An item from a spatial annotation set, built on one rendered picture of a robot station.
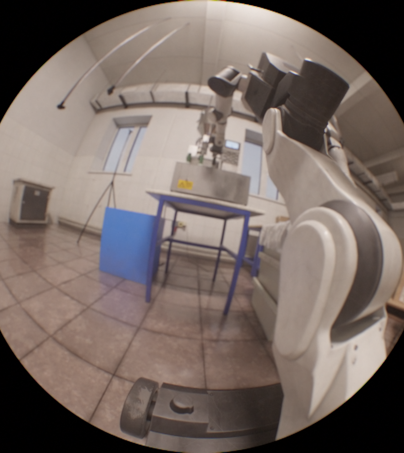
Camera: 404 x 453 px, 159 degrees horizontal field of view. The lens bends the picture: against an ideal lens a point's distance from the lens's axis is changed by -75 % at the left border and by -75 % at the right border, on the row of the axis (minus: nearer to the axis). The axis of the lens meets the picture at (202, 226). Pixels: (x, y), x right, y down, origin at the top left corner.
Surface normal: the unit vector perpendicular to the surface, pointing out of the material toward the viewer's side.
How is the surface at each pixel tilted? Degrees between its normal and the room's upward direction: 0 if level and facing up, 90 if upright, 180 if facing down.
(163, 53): 180
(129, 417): 37
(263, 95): 120
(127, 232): 90
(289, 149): 108
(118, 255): 90
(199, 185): 90
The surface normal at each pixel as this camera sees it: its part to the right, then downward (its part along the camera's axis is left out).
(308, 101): -0.72, 0.65
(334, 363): 0.04, -0.33
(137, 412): 0.18, -0.90
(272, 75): -0.96, 0.21
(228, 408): 0.18, -0.98
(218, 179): 0.04, 0.00
